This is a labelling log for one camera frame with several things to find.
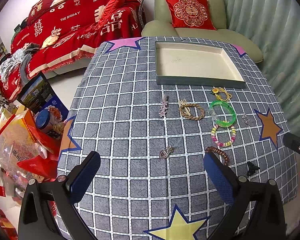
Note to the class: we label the green armchair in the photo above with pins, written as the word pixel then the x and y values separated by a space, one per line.
pixel 162 26

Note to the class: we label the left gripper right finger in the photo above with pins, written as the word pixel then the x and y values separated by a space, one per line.
pixel 222 177

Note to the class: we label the red embroidered cushion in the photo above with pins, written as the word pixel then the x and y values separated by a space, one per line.
pixel 190 14

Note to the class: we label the grey crumpled clothes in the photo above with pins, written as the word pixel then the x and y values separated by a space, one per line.
pixel 20 58

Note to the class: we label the blue lid jar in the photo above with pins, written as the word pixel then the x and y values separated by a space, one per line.
pixel 43 121

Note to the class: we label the grey jewelry tray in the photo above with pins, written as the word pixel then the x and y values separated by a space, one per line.
pixel 188 64

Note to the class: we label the red sofa cover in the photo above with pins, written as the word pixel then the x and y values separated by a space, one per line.
pixel 67 32

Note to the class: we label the small silver pendant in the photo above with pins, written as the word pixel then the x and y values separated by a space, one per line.
pixel 246 119

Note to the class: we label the silver heart pendant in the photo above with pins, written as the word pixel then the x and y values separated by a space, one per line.
pixel 164 154

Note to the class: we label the star rhinestone hair clip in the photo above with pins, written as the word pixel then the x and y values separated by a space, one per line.
pixel 164 107

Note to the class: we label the green translucent bangle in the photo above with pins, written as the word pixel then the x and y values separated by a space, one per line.
pixel 222 114

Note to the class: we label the red pillow on sofa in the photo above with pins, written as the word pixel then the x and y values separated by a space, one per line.
pixel 38 10

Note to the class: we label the grey checked tablecloth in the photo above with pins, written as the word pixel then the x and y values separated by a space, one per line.
pixel 115 111

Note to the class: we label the dark picture box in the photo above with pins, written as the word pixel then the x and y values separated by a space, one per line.
pixel 36 93

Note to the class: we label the black claw hair clip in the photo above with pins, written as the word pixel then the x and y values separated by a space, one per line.
pixel 252 169

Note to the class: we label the orange red gift bag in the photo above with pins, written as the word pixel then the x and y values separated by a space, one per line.
pixel 25 151

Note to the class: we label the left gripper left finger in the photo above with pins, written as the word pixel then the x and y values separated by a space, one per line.
pixel 81 176

